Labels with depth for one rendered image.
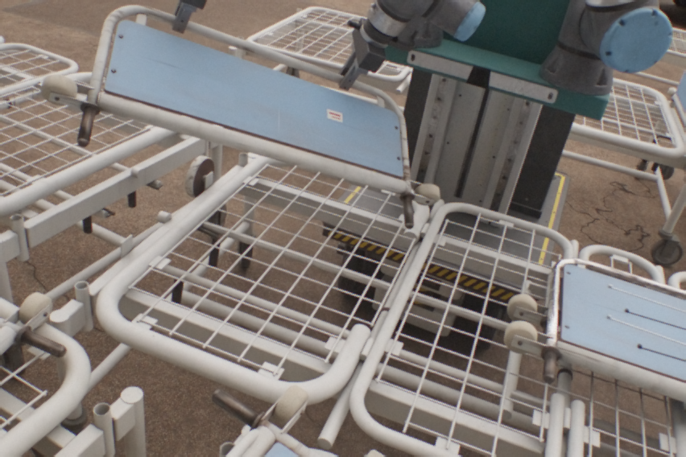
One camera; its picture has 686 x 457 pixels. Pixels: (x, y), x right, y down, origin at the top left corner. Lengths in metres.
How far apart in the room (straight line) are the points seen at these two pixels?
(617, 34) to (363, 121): 0.59
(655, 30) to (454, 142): 0.80
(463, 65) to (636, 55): 0.45
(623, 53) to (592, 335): 0.61
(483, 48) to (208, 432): 1.29
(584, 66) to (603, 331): 0.68
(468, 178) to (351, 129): 0.72
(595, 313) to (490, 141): 0.80
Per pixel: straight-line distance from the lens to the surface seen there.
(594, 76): 1.70
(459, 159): 2.08
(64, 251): 2.32
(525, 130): 1.96
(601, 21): 1.51
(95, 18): 4.89
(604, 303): 1.48
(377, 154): 1.48
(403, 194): 1.47
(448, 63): 1.74
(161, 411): 1.76
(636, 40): 1.50
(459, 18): 1.42
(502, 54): 1.87
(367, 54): 1.45
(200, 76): 1.37
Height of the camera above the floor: 1.34
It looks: 32 degrees down
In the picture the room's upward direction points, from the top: 10 degrees clockwise
